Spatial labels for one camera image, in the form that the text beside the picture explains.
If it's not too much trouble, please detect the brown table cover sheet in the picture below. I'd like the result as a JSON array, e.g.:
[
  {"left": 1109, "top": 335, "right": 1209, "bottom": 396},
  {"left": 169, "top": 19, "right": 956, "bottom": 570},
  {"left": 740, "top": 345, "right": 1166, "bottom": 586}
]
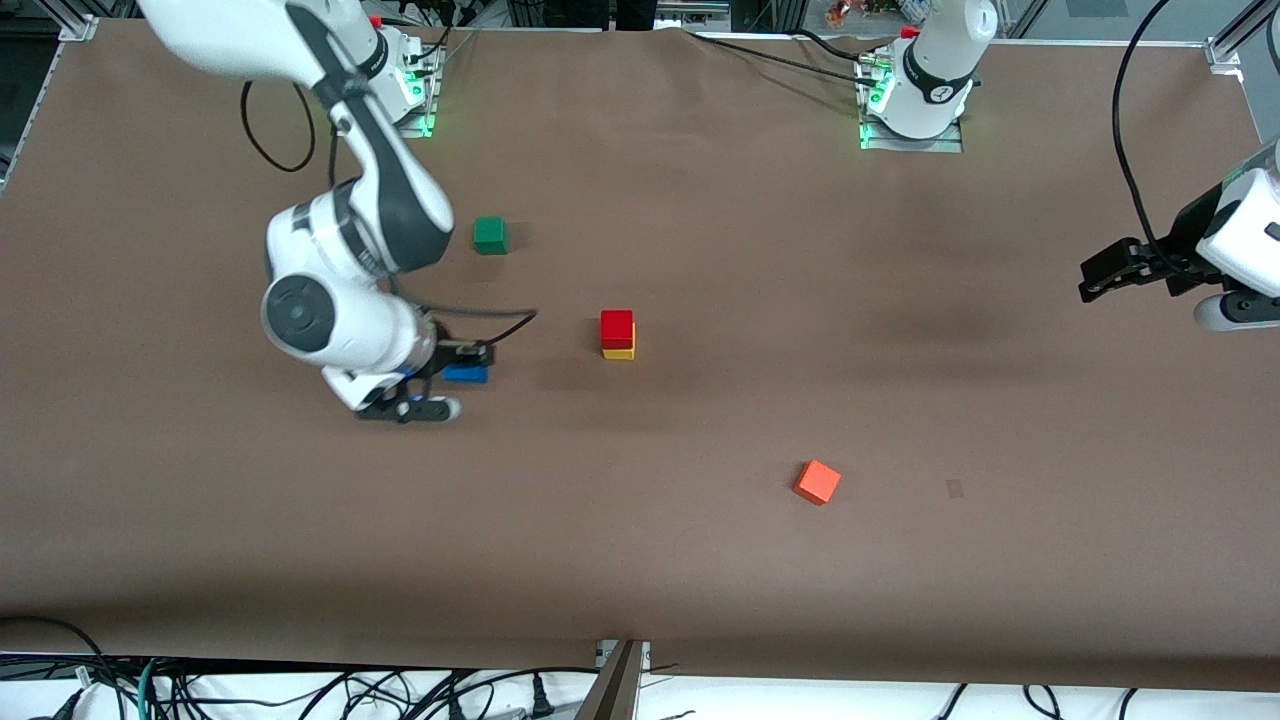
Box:
[{"left": 0, "top": 20, "right": 1280, "bottom": 693}]

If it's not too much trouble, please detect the orange wooden block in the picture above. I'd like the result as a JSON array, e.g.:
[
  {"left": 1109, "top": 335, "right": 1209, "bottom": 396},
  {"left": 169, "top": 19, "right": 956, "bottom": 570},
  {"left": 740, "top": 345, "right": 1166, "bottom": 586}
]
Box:
[{"left": 793, "top": 459, "right": 842, "bottom": 507}]

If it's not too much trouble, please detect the grey metal bar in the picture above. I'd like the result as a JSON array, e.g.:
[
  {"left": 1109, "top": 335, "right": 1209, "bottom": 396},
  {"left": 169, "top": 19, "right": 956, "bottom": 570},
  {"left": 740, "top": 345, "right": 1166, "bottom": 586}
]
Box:
[{"left": 575, "top": 640, "right": 644, "bottom": 720}]

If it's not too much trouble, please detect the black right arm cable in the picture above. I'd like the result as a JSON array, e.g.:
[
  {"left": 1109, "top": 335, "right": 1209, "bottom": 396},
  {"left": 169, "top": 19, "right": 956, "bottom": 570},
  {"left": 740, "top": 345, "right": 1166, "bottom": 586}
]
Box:
[{"left": 239, "top": 78, "right": 540, "bottom": 347}]

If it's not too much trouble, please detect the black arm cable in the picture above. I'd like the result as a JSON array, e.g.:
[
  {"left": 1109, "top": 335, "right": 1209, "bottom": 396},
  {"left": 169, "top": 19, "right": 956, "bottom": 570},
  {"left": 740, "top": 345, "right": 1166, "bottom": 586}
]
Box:
[
  {"left": 239, "top": 78, "right": 540, "bottom": 347},
  {"left": 1111, "top": 0, "right": 1187, "bottom": 283}
]

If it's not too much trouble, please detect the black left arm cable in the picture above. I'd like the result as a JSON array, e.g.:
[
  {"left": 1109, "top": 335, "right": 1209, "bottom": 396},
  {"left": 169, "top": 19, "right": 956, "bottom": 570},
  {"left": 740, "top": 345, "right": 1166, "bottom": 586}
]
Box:
[{"left": 1111, "top": 0, "right": 1187, "bottom": 283}]

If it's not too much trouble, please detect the aluminium frame corner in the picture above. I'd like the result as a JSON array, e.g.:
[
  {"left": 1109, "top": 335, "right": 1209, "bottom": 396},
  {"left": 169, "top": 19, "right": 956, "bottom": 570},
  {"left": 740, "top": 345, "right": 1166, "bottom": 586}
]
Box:
[
  {"left": 1204, "top": 0, "right": 1280, "bottom": 77},
  {"left": 38, "top": 0, "right": 103, "bottom": 43}
]

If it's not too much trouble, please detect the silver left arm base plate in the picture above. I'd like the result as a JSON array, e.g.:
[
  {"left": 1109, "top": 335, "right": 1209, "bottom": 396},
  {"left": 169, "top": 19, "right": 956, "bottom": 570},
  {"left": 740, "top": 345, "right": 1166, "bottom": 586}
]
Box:
[{"left": 857, "top": 55, "right": 966, "bottom": 154}]

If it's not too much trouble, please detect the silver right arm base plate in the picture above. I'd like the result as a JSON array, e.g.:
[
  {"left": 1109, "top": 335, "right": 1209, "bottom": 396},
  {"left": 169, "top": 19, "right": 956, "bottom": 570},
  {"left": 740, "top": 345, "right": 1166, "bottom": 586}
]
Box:
[{"left": 385, "top": 42, "right": 443, "bottom": 139}]

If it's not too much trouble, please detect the silver metal bracket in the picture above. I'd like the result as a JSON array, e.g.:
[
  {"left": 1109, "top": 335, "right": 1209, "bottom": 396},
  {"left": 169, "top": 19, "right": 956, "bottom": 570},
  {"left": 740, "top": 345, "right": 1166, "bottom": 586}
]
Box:
[{"left": 596, "top": 640, "right": 652, "bottom": 674}]

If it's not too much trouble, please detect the thick black base cable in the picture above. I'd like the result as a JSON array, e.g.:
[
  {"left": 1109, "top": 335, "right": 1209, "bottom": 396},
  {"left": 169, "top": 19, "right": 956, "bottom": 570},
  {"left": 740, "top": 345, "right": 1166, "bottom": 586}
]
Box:
[{"left": 688, "top": 32, "right": 881, "bottom": 89}]

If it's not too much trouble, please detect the black looping cable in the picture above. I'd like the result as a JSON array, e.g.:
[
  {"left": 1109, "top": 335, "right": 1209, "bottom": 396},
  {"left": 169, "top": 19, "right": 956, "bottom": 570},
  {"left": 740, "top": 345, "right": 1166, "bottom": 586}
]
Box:
[{"left": 0, "top": 616, "right": 136, "bottom": 720}]

